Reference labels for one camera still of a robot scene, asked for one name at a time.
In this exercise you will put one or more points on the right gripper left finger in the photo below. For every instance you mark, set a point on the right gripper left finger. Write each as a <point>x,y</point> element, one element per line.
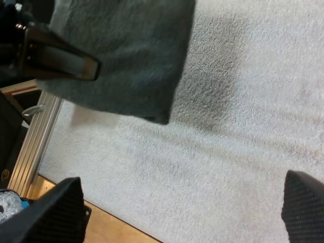
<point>50,215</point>

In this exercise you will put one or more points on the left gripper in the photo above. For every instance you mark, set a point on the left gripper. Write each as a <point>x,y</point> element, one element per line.
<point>12,38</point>

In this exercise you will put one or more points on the silver clamp lever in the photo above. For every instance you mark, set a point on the silver clamp lever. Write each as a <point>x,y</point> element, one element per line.
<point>33,110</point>

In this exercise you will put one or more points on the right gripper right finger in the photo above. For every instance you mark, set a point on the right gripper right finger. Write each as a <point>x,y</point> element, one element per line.
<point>306,207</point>

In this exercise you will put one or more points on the ribbed aluminium rail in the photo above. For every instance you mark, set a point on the ribbed aluminium rail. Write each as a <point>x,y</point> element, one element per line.
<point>35,144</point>

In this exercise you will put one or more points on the grey-green towel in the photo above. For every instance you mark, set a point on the grey-green towel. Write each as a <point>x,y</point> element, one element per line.
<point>136,55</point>

